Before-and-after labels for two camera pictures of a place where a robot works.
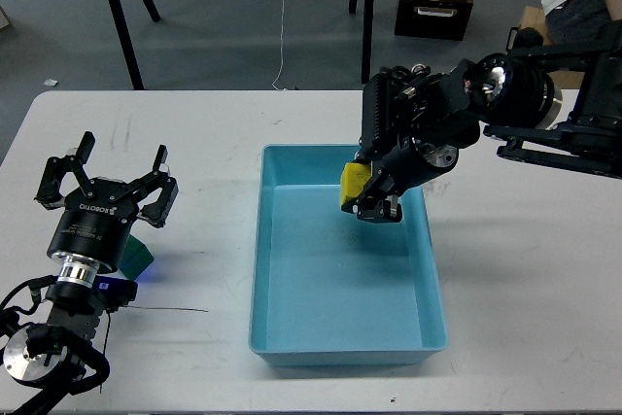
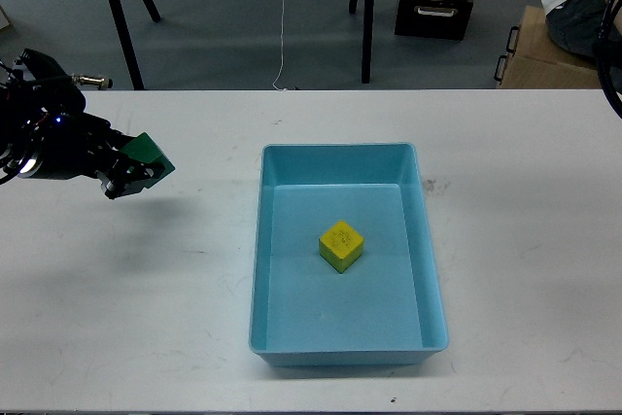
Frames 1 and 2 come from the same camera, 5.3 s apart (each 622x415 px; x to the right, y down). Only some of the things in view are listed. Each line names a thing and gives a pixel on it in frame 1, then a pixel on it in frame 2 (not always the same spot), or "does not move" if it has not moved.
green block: x=136 y=259 to x=143 y=148
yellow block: x=353 y=178 to x=340 y=246
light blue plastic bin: x=329 y=290 does not move
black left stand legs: x=116 y=9 does not move
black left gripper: x=94 y=222 to x=82 y=145
